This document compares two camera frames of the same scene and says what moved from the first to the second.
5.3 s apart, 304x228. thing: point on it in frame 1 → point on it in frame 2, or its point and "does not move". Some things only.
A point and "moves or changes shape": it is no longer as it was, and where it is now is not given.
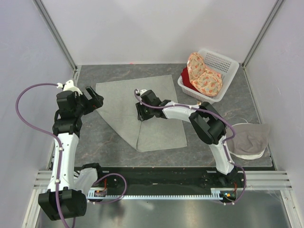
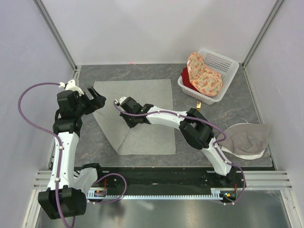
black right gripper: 141,116 → 130,124
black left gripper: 96,102 does not move
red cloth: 186,80 does not move
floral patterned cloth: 202,80 does not move
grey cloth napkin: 151,133 moves or changes shape
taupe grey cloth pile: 250,138 does not move
